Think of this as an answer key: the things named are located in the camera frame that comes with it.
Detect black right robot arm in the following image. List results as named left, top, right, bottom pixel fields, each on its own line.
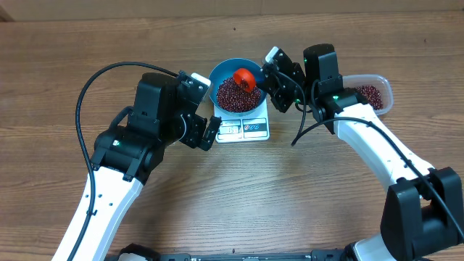
left=260, top=43, right=463, bottom=260

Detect red beans pile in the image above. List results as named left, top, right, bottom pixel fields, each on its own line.
left=355, top=86, right=384, bottom=110

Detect white kitchen scale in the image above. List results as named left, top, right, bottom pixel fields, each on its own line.
left=213, top=99, right=270, bottom=144

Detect red scoop blue handle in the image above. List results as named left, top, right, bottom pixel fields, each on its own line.
left=233, top=68, right=257, bottom=93

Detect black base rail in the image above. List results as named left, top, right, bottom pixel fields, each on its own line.
left=104, top=244, right=357, bottom=261

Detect red beans in bowl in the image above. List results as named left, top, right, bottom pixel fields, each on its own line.
left=216, top=77, right=262, bottom=112

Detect blue bowl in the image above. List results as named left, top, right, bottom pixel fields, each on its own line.
left=210, top=58, right=267, bottom=106

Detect clear plastic container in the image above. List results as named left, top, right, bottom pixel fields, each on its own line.
left=343, top=74, right=394, bottom=115

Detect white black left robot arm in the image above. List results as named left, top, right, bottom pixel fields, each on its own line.
left=53, top=72, right=220, bottom=260

